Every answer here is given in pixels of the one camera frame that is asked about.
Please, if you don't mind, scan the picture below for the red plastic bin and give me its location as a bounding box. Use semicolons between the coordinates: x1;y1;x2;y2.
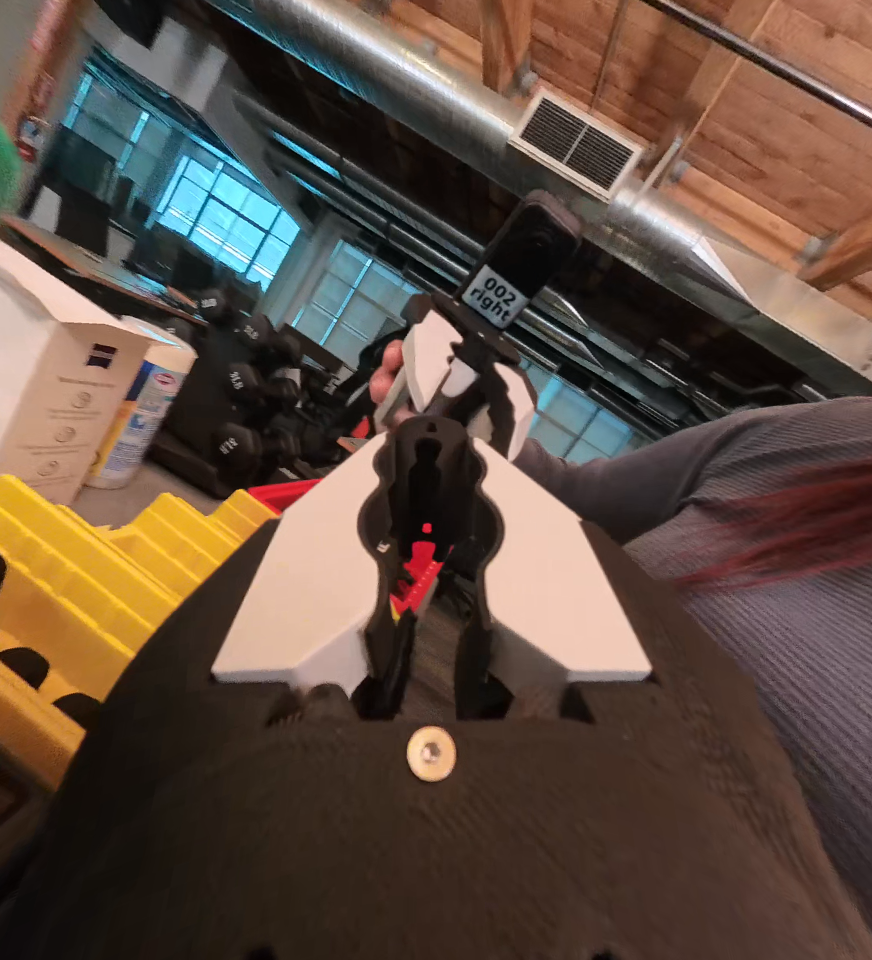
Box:
245;478;454;625

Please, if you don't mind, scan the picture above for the person's right forearm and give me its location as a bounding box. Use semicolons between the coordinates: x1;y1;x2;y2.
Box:
514;396;872;549

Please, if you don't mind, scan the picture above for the yellow plastic rack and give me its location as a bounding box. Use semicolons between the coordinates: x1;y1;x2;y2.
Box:
0;472;182;792

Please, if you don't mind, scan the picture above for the yellow plastic bin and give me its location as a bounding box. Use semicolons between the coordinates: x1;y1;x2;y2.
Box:
106;487;281;601

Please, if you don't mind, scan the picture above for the silver ventilation duct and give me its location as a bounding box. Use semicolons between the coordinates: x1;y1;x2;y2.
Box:
207;0;872;400

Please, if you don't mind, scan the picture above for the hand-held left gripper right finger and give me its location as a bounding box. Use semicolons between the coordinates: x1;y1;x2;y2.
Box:
436;421;655;714

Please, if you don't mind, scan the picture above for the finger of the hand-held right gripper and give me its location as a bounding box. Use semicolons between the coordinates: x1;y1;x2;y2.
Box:
373;307;475;435
478;363;539;462

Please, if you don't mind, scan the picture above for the person in grey sweater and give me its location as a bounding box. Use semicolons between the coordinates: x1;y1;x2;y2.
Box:
622;442;872;960

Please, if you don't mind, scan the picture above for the large paned window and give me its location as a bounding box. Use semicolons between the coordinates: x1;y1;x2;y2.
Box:
523;363;636;463
61;69;154;175
290;238;424;370
155;156;302;289

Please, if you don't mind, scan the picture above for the rack of black dumbbells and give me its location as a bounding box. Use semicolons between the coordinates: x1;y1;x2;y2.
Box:
149;288;379;499

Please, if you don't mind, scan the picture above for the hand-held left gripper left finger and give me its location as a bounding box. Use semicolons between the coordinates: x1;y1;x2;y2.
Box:
211;421;436;714

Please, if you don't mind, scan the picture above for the white wipes canister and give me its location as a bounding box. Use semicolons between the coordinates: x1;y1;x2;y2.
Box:
83;318;199;492

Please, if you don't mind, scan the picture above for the white cardboard box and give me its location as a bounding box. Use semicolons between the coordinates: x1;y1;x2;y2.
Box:
0;235;157;519

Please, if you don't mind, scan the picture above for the person's red hair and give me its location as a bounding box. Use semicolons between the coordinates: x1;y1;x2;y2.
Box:
674;441;872;595

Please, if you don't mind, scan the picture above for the white air vent grille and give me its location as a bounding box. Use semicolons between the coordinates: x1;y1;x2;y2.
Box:
508;90;646;202

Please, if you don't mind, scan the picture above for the wooden office desk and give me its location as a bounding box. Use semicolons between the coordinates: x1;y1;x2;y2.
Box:
0;213;208;325

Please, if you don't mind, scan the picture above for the person's right hand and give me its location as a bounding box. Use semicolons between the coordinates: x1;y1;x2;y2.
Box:
367;339;416;430

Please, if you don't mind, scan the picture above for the black ceiling pipe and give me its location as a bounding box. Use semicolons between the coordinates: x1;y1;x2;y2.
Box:
642;0;872;153

